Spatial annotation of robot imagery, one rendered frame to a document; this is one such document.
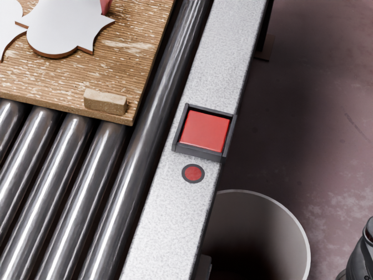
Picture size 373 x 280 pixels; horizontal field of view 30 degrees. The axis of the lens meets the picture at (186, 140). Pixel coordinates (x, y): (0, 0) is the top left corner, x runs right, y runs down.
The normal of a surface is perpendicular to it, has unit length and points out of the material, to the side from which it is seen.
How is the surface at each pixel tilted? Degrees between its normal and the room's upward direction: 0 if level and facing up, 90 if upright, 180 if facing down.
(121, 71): 0
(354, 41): 0
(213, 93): 0
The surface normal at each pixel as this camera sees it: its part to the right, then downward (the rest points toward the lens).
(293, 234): -0.88, 0.30
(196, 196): 0.07, -0.59
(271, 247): -0.76, 0.46
